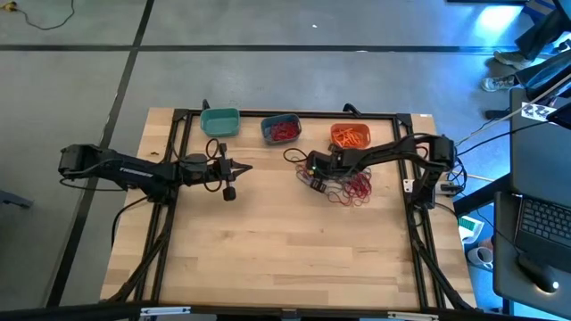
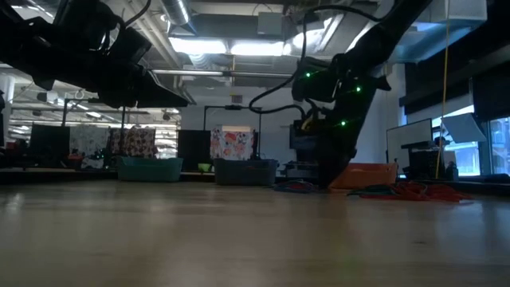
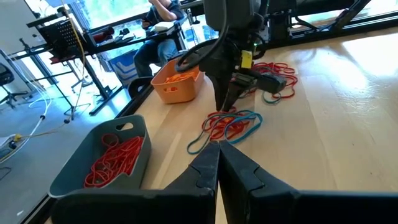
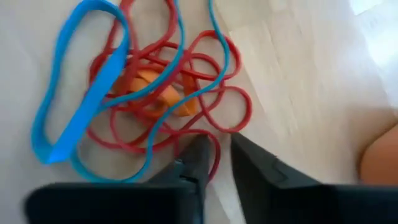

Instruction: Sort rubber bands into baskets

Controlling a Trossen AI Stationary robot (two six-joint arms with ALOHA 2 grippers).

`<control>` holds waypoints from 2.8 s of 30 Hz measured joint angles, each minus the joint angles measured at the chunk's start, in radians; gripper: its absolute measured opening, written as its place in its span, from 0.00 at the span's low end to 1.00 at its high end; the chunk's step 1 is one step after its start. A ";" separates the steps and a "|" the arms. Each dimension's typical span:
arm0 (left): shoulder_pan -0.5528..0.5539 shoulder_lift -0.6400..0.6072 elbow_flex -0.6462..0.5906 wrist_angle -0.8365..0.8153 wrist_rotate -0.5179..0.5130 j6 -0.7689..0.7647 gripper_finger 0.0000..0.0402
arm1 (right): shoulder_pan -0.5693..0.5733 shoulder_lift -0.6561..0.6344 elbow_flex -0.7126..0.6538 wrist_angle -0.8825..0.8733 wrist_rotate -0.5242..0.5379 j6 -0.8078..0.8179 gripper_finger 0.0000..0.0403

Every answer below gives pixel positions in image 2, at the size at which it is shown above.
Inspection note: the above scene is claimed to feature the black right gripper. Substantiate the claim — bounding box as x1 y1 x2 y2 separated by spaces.
318 85 378 189

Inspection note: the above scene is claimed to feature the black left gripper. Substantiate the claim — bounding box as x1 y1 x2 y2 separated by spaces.
97 26 189 108

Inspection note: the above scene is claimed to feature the orange plastic basket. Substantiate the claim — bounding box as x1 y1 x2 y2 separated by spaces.
329 162 398 190

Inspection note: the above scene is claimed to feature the rubber band heap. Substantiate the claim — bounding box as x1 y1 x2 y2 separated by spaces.
347 181 475 202
273 179 319 195

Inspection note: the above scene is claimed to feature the dark floral cloth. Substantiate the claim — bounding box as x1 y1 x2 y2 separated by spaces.
109 127 158 159

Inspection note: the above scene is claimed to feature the ceiling light panel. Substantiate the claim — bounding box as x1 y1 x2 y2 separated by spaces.
168 37 228 55
229 39 292 57

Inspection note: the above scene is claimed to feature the teal plastic basket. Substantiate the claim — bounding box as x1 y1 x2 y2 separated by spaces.
116 155 185 183

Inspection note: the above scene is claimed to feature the whiteboard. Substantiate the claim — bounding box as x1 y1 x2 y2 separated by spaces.
385 117 434 171

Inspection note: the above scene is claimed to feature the bright floral cloth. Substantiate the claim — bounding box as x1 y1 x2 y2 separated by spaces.
210 124 255 161

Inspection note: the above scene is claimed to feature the white patterned cloth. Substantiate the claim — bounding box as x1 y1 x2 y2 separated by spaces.
69 126 111 157

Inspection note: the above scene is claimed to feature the black equipment rack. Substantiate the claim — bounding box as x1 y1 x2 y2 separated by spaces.
401 137 459 180

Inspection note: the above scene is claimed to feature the blue plastic basket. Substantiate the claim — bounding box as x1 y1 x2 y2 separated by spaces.
211 158 279 187

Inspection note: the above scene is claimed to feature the grey ceiling box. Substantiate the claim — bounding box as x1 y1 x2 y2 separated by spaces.
257 11 284 37

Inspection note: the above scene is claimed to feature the white angled panel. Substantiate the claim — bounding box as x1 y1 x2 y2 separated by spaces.
441 112 488 144

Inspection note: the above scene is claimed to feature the black camera stand frame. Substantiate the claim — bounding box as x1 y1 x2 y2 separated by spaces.
203 104 263 160
61 97 128 160

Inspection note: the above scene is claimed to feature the silver ceiling duct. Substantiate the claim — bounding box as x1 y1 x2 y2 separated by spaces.
160 0 197 36

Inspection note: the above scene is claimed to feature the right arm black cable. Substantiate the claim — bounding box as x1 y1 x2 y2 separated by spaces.
249 3 383 117

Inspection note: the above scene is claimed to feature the black aluminium table frame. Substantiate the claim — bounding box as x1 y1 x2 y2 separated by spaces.
0 166 510 196

